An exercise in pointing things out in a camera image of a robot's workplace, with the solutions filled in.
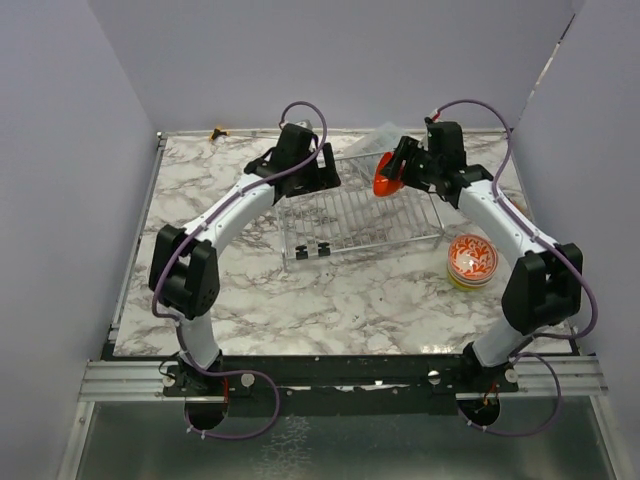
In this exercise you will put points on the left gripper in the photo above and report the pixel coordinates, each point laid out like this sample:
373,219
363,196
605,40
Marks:
327,175

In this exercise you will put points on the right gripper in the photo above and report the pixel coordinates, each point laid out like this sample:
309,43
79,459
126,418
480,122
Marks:
408,149

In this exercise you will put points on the orange plastic bowl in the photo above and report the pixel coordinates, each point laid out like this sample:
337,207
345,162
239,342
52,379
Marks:
383,186

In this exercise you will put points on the white orange patterned bowl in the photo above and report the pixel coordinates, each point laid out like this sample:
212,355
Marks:
472,258

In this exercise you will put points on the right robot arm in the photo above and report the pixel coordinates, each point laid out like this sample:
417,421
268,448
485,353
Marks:
543,288

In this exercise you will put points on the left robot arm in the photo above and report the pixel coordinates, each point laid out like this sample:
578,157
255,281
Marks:
184,275

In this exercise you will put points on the clear plastic container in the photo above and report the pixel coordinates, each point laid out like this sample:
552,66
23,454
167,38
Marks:
372,145

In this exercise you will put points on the yellow black small clamp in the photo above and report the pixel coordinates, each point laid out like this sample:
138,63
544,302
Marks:
218,133

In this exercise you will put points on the yellow white bowl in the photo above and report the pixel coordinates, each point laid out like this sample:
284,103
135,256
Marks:
465,286

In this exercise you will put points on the silver wire dish rack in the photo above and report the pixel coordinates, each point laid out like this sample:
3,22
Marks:
350,218

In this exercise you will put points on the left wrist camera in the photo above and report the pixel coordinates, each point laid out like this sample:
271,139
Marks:
305,124

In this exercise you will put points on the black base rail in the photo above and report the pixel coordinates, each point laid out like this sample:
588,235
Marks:
336,385

